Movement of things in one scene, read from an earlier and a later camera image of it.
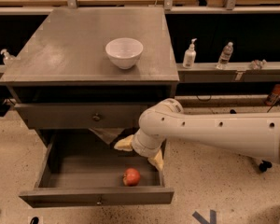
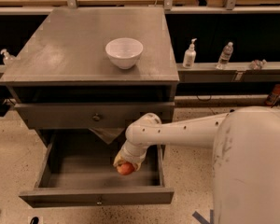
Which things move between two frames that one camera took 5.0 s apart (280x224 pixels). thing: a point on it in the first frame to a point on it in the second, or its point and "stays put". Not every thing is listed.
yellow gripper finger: (125, 144) to (118, 160)
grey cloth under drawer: (107, 134) stays put
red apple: (132, 177) to (126, 168)
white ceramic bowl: (124, 52) stays put
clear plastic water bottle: (225, 55) stays put
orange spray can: (275, 94) stays put
